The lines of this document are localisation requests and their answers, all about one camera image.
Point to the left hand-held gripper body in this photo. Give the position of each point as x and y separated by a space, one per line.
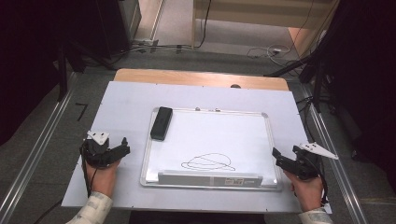
95 152

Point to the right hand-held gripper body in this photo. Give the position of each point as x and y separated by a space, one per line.
306 163

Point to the black whiteboard eraser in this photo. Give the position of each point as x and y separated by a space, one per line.
161 123

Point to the silver framed whiteboard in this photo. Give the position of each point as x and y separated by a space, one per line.
211 146

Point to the person's left hand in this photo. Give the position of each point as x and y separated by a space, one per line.
102 180

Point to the person's right hand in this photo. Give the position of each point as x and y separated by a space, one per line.
306 193

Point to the large white base panel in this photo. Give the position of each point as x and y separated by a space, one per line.
124 102

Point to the dark round table grommet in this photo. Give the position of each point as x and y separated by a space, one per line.
235 86

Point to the black metal stand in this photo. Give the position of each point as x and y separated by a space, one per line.
63 74
317 81

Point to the wooden table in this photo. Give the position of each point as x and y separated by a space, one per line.
199 77

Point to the grey power strip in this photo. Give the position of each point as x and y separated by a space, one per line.
145 42

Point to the black cabinet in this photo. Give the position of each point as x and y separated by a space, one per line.
115 25

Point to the light wooden furniture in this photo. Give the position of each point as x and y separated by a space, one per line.
255 14

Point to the aluminium rail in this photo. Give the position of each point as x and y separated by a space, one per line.
339 174
34 155

